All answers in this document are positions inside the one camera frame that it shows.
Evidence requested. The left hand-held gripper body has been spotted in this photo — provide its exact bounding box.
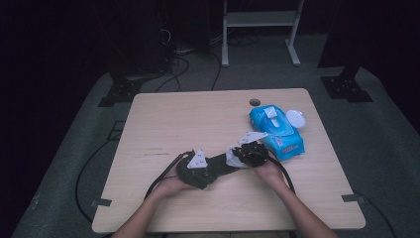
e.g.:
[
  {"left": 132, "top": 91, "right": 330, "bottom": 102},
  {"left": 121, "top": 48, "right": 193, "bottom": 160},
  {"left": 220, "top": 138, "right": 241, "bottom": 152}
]
[{"left": 175, "top": 148, "right": 220, "bottom": 190}]

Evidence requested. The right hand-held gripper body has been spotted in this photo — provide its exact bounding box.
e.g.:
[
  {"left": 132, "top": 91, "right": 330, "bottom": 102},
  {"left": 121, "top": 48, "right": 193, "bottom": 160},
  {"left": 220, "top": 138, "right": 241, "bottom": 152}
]
[{"left": 237, "top": 131, "right": 270, "bottom": 169}]

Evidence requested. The white wet wipe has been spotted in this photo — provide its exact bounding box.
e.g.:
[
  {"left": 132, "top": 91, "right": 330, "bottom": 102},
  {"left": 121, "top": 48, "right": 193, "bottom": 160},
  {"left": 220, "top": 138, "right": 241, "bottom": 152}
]
[
  {"left": 262, "top": 105, "right": 282, "bottom": 127},
  {"left": 225, "top": 146, "right": 248, "bottom": 169}
]

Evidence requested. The blue wet wipes pack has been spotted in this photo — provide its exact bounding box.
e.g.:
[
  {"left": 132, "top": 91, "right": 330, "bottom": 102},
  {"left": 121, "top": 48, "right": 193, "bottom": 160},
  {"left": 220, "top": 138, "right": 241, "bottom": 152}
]
[{"left": 249, "top": 104, "right": 307, "bottom": 163}]

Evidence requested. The person's right hand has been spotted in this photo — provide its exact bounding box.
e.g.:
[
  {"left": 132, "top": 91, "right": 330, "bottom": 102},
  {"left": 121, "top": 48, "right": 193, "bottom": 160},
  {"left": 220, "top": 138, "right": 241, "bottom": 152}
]
[{"left": 252, "top": 155, "right": 288, "bottom": 191}]

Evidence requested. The person's left hand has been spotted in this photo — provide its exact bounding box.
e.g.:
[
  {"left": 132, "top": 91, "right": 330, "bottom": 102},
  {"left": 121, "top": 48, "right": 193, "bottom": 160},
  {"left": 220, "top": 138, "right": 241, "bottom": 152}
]
[{"left": 148, "top": 177, "right": 196, "bottom": 201}]

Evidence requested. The white wet wipe in pack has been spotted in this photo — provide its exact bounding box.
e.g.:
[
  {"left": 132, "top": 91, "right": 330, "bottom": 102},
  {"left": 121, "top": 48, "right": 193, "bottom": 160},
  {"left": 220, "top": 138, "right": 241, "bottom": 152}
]
[{"left": 262, "top": 105, "right": 282, "bottom": 127}]

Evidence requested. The grey tape strip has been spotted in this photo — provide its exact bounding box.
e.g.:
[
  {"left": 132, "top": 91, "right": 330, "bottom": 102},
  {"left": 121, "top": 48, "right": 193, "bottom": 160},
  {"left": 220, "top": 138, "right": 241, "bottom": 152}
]
[
  {"left": 90, "top": 197, "right": 113, "bottom": 208},
  {"left": 341, "top": 193, "right": 365, "bottom": 203}
]

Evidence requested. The black stand base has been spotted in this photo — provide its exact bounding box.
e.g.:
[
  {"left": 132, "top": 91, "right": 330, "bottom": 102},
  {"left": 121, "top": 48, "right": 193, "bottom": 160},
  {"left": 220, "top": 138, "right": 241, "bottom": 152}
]
[
  {"left": 320, "top": 65, "right": 374, "bottom": 103},
  {"left": 98, "top": 77, "right": 144, "bottom": 108}
]

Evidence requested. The white metal stand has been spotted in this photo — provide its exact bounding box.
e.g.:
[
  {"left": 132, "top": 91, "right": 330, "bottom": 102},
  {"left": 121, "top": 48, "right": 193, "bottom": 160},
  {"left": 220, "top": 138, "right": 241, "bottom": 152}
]
[{"left": 221, "top": 0, "right": 305, "bottom": 67}]

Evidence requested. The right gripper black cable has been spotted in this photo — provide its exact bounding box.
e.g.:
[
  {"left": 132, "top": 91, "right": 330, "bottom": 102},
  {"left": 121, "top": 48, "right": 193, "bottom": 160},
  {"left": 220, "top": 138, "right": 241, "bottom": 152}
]
[{"left": 266, "top": 154, "right": 296, "bottom": 194}]

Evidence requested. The black floor cable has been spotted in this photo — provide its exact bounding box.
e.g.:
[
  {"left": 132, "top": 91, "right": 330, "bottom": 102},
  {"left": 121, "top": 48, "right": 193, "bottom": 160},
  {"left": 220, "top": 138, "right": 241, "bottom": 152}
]
[
  {"left": 353, "top": 189, "right": 397, "bottom": 238},
  {"left": 74, "top": 138, "right": 115, "bottom": 223}
]

